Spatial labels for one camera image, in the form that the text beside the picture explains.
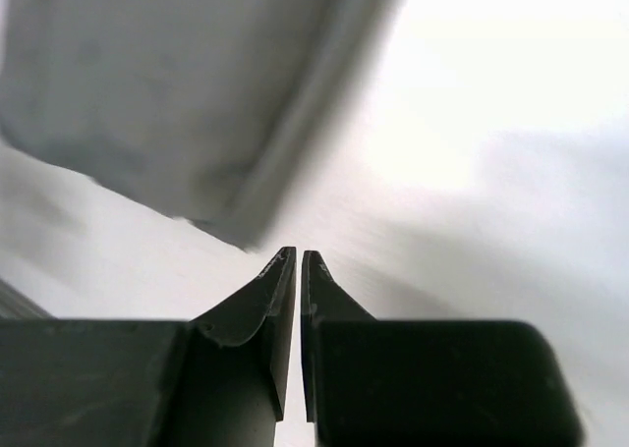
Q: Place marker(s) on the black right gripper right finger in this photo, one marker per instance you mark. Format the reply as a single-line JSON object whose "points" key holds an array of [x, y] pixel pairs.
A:
{"points": [[418, 382]]}

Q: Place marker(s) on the grey pleated skirt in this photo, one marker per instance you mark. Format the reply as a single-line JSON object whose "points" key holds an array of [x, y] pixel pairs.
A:
{"points": [[197, 109]]}

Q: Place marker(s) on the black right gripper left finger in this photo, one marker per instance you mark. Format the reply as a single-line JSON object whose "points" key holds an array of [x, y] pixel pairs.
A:
{"points": [[217, 380]]}

